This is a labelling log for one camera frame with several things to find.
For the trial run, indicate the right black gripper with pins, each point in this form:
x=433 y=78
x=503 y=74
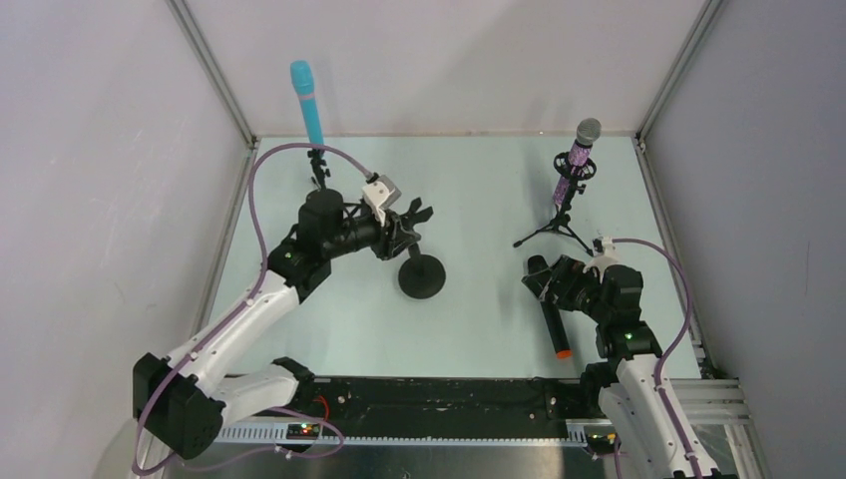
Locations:
x=557 y=280

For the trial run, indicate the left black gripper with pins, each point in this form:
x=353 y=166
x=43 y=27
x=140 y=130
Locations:
x=394 y=232

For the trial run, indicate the black microphone orange end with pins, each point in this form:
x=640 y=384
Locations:
x=556 y=330

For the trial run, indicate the round base mic stand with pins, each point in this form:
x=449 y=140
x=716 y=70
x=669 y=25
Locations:
x=422 y=275

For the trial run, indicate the black tripod mic stand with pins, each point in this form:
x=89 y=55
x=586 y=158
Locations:
x=319 y=169

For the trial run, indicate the shock mount tripod stand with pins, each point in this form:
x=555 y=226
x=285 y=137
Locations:
x=559 y=224

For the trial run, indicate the purple glitter microphone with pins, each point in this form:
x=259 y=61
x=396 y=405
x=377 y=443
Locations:
x=575 y=158

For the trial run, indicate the blue toy microphone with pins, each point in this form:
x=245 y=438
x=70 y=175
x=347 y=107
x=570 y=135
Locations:
x=304 y=87

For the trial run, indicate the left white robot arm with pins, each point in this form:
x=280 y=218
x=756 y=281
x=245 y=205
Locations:
x=185 y=398

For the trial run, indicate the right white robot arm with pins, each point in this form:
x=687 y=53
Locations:
x=627 y=385

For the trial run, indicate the right circuit board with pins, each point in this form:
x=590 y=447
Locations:
x=601 y=444

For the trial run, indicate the circuit board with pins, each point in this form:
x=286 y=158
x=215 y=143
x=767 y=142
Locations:
x=303 y=431
x=601 y=444

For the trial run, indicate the left circuit board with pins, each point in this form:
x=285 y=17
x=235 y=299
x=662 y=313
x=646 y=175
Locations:
x=303 y=431

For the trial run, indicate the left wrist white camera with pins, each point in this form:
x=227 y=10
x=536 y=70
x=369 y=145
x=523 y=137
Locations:
x=380 y=193

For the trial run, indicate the wrist white camera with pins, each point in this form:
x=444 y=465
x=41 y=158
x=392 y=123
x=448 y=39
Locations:
x=380 y=193
x=605 y=255

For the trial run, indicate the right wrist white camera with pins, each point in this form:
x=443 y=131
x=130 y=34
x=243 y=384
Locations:
x=605 y=255

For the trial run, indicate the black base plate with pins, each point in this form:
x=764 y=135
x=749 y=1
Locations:
x=447 y=408

